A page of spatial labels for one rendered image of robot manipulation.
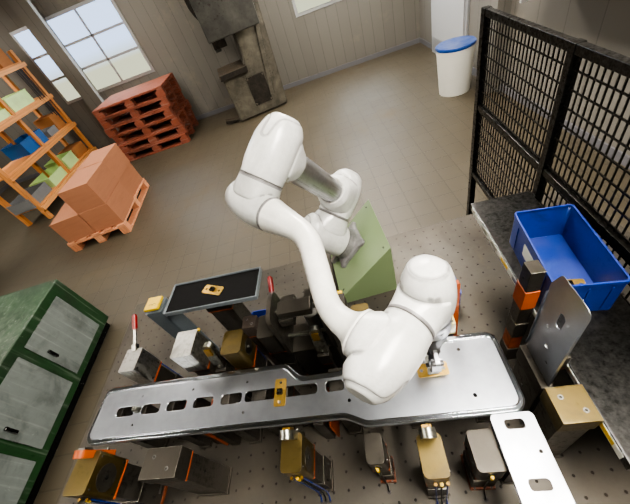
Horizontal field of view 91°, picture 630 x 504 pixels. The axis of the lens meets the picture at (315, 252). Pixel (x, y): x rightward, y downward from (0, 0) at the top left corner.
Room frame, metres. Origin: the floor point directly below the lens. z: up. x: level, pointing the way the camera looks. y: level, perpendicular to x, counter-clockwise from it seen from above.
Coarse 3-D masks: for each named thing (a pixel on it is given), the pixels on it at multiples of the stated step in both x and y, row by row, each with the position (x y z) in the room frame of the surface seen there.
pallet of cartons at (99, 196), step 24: (96, 168) 4.20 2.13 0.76; (120, 168) 4.64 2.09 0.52; (72, 192) 3.85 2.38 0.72; (96, 192) 3.85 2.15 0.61; (120, 192) 4.23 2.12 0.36; (144, 192) 4.77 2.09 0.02; (72, 216) 3.86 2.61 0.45; (96, 216) 3.84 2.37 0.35; (120, 216) 3.86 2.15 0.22; (72, 240) 3.86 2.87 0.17
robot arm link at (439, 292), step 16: (416, 256) 0.38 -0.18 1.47; (432, 256) 0.36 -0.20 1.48; (416, 272) 0.33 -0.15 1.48; (432, 272) 0.32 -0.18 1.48; (448, 272) 0.31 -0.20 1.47; (400, 288) 0.35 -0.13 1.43; (416, 288) 0.31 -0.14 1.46; (432, 288) 0.30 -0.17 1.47; (448, 288) 0.30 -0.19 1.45; (400, 304) 0.32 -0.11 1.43; (416, 304) 0.30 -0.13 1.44; (432, 304) 0.29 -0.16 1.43; (448, 304) 0.29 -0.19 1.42; (432, 320) 0.27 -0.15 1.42; (448, 320) 0.28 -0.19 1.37
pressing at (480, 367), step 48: (480, 336) 0.38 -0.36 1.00; (144, 384) 0.69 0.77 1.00; (192, 384) 0.61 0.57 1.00; (240, 384) 0.54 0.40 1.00; (288, 384) 0.48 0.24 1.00; (432, 384) 0.31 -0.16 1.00; (480, 384) 0.27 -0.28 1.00; (96, 432) 0.58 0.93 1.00; (144, 432) 0.51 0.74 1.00; (192, 432) 0.45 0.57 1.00
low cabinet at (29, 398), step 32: (32, 288) 2.24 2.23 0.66; (64, 288) 2.21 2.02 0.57; (0, 320) 1.98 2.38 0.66; (32, 320) 1.86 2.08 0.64; (64, 320) 1.98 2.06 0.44; (96, 320) 2.14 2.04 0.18; (0, 352) 1.63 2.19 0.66; (32, 352) 1.66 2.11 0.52; (64, 352) 1.76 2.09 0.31; (96, 352) 1.92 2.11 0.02; (0, 384) 1.41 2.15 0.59; (32, 384) 1.48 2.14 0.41; (64, 384) 1.56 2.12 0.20; (0, 416) 1.25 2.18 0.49; (32, 416) 1.31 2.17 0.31; (64, 416) 1.39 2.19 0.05; (0, 448) 1.11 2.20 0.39; (32, 448) 1.15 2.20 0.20; (0, 480) 0.96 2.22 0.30; (32, 480) 0.99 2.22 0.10
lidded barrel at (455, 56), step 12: (468, 36) 4.04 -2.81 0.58; (444, 48) 3.97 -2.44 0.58; (456, 48) 3.81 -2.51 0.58; (468, 48) 3.78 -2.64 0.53; (444, 60) 3.92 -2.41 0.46; (456, 60) 3.81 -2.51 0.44; (468, 60) 3.79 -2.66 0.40; (444, 72) 3.93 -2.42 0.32; (456, 72) 3.82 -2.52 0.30; (468, 72) 3.81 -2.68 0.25; (444, 84) 3.93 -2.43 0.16; (456, 84) 3.83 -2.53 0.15; (468, 84) 3.83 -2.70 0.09; (444, 96) 3.94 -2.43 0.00
